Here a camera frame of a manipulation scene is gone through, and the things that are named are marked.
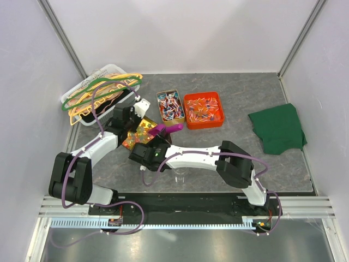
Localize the purple plastic scoop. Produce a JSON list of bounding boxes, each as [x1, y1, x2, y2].
[[148, 123, 184, 136]]

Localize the gold square tin star candies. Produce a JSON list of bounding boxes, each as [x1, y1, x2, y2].
[[122, 116, 158, 150]]

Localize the clear plastic jar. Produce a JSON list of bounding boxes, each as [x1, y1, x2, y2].
[[173, 168, 188, 184]]

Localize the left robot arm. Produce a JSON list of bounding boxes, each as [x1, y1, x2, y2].
[[49, 105, 147, 215]]

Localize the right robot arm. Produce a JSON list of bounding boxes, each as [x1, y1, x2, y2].
[[129, 140, 269, 215]]

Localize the gold tin wrapped lollipops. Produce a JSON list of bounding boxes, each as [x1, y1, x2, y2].
[[156, 89, 185, 126]]

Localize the orange wavy clothes hanger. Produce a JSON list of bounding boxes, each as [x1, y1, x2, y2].
[[67, 83, 126, 125]]

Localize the orange box of lollipops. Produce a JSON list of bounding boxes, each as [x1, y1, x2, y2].
[[183, 91, 225, 130]]

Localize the green cloth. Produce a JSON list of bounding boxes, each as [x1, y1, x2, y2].
[[248, 103, 308, 155]]

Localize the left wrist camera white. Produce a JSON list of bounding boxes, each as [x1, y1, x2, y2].
[[133, 98, 151, 118]]

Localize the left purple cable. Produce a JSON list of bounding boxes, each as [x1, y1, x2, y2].
[[49, 81, 145, 249]]

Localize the purple cable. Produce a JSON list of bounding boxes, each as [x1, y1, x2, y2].
[[140, 151, 281, 237], [49, 81, 145, 249]]

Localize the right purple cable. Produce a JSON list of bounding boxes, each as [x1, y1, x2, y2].
[[140, 151, 281, 237]]

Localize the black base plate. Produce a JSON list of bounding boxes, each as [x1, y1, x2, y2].
[[87, 192, 283, 223]]

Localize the grey cable duct rail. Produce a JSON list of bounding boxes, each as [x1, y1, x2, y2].
[[50, 217, 257, 230]]

